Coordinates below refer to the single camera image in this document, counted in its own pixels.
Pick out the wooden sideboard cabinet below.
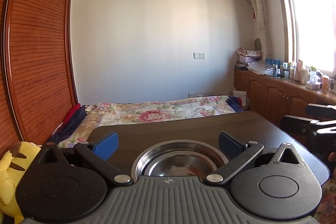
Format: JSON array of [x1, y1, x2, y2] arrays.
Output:
[[234, 69, 335, 125]]

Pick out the bottles on windowsill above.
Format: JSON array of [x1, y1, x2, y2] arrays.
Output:
[[266, 59, 335, 94]]

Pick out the yellow plush toy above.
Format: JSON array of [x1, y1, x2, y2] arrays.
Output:
[[1, 141, 41, 223]]

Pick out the patterned curtain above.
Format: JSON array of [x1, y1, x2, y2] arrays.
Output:
[[251, 0, 271, 60]]

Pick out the clutter pile on cabinet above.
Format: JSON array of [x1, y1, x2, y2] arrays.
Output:
[[235, 38, 263, 70]]

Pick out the navy blue blanket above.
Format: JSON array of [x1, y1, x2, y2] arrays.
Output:
[[49, 105, 87, 144]]

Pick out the floral bed blanket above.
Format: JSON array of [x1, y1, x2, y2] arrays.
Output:
[[57, 96, 243, 148]]

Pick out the red cloth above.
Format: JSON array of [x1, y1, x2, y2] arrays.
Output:
[[60, 103, 81, 129]]

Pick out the large steel bowl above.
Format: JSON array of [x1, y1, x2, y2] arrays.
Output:
[[131, 139, 228, 181]]

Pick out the wall outlet strip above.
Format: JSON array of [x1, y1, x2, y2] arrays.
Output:
[[188, 92, 214, 98]]

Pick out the wooden louvered wardrobe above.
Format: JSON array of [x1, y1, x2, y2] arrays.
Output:
[[1, 0, 78, 152]]

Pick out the white wall switch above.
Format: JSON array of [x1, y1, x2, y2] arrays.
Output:
[[193, 53, 206, 59]]

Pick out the white paper box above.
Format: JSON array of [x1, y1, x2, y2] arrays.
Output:
[[233, 90, 247, 107]]

